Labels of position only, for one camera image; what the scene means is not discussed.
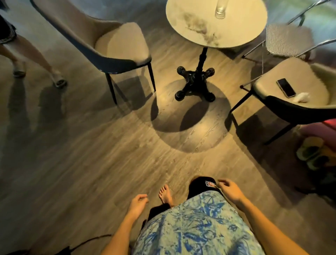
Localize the person's left hand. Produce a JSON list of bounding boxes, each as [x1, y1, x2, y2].
[[126, 194, 149, 220]]

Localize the person's right hand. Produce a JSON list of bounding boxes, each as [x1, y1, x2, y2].
[[217, 179, 247, 207]]

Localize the person's right forearm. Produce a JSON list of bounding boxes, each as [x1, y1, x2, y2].
[[236, 198, 309, 255]]

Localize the person's left forearm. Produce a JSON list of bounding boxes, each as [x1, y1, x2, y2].
[[101, 213, 141, 255]]

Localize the person's bare foot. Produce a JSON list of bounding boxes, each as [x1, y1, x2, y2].
[[159, 184, 175, 208]]

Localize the black shorts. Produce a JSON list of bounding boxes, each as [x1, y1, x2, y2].
[[143, 177, 224, 229]]

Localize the blue patterned shirt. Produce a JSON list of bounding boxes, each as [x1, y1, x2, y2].
[[131, 190, 266, 255]]

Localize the green slipper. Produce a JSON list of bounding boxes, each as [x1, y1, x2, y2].
[[307, 154, 333, 171], [296, 136, 325, 161]]

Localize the pink fabric item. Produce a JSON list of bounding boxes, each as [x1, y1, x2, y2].
[[299, 119, 336, 145]]

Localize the black smartphone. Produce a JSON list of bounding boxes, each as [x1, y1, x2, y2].
[[276, 78, 297, 99]]

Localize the crumpled white tissue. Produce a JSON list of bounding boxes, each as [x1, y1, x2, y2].
[[292, 92, 310, 103]]

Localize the beige upholstered chair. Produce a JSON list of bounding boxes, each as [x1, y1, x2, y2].
[[230, 56, 336, 145], [30, 0, 157, 105]]

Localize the checked seat cushion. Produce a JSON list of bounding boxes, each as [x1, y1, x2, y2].
[[265, 24, 315, 59]]

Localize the clear drinking glass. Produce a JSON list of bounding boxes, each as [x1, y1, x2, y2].
[[215, 0, 229, 19]]

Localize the black cable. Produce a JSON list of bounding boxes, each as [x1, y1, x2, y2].
[[7, 234, 112, 255]]

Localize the round table with black pedestal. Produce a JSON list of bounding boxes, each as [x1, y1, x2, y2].
[[166, 0, 268, 103]]

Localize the metal frame chair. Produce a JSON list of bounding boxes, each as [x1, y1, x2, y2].
[[242, 0, 336, 69]]

